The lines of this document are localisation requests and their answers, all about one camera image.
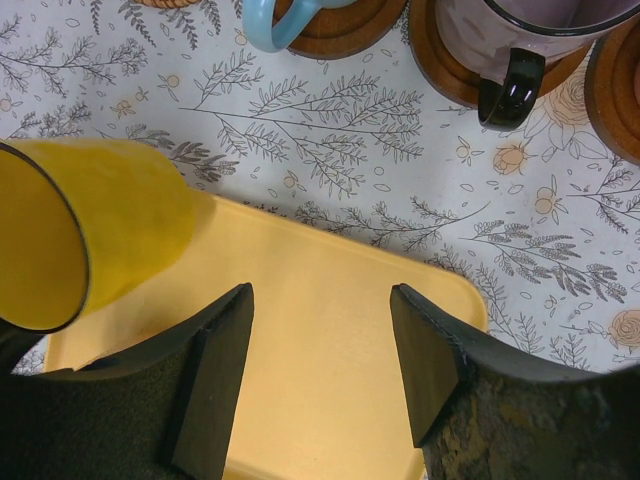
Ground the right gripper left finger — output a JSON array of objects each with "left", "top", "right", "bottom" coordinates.
[{"left": 1, "top": 283, "right": 254, "bottom": 479}]

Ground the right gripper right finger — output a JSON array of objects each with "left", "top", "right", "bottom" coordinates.
[{"left": 390, "top": 284, "right": 639, "bottom": 479}]

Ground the amber glass cup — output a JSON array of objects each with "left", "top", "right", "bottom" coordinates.
[{"left": 1, "top": 137, "right": 195, "bottom": 333}]

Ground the brown wooden coaster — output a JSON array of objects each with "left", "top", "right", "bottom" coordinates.
[
  {"left": 408, "top": 0, "right": 591, "bottom": 109},
  {"left": 585, "top": 20, "right": 639, "bottom": 165},
  {"left": 287, "top": 0, "right": 407, "bottom": 60}
]

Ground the purple mug black handle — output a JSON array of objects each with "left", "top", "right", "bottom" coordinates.
[{"left": 435, "top": 0, "right": 639, "bottom": 131}]

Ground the white mug blue handle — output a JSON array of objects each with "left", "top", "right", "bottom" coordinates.
[{"left": 242, "top": 0, "right": 354, "bottom": 53}]

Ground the woven rattan coaster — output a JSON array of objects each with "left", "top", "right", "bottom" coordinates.
[{"left": 135, "top": 0, "right": 199, "bottom": 9}]

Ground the yellow plastic tray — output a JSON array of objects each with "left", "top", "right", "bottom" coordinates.
[{"left": 45, "top": 191, "right": 488, "bottom": 479}]

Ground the floral tablecloth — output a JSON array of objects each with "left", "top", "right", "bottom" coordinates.
[{"left": 1, "top": 1, "right": 639, "bottom": 376}]

